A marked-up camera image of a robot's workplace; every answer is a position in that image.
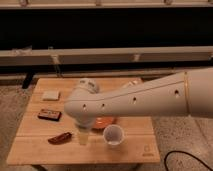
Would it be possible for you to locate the brown chocolate bar wrapper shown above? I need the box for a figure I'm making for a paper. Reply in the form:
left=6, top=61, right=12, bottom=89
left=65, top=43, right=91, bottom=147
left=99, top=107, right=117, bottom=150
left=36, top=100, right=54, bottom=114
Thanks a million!
left=48, top=132, right=72, bottom=145

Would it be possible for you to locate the white bottle lying down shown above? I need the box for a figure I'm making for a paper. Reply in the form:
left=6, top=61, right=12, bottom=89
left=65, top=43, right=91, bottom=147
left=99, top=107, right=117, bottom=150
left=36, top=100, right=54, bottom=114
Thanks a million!
left=122, top=80, right=140, bottom=88

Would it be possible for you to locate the white plastic cup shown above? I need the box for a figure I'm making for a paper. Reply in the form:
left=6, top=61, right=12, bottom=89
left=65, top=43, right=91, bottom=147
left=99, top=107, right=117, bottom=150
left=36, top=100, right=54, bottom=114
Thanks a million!
left=103, top=124, right=124, bottom=147

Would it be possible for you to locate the long grey bench rail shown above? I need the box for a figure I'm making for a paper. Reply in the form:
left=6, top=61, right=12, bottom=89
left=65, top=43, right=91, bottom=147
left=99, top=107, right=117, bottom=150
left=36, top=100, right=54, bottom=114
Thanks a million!
left=0, top=46, right=213, bottom=76

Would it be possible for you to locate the dark rectangular box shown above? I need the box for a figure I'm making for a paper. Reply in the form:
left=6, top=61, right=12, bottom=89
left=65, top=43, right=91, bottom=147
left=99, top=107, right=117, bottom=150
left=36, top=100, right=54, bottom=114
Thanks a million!
left=38, top=109, right=61, bottom=121

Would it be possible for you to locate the orange bowl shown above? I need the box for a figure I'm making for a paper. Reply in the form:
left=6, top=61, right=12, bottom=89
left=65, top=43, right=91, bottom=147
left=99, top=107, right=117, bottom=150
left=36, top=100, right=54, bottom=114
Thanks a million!
left=93, top=117, right=116, bottom=129

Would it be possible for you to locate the black cable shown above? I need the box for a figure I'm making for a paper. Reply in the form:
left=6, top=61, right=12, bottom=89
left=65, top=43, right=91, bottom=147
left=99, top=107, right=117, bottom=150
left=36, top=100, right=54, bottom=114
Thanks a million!
left=163, top=150, right=213, bottom=171

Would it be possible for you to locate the white sponge block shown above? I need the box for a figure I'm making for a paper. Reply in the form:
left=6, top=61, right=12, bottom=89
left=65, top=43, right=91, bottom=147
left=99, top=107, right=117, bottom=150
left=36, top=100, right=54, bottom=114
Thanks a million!
left=42, top=91, right=60, bottom=101

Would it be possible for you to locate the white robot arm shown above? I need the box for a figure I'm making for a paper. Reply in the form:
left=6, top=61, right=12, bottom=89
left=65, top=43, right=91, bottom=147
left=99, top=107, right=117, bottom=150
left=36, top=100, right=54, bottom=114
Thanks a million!
left=64, top=68, right=213, bottom=132

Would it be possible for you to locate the wooden table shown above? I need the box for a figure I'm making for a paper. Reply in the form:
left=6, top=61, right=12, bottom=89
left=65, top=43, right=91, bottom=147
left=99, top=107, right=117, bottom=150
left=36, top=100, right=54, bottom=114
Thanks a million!
left=7, top=78, right=160, bottom=165

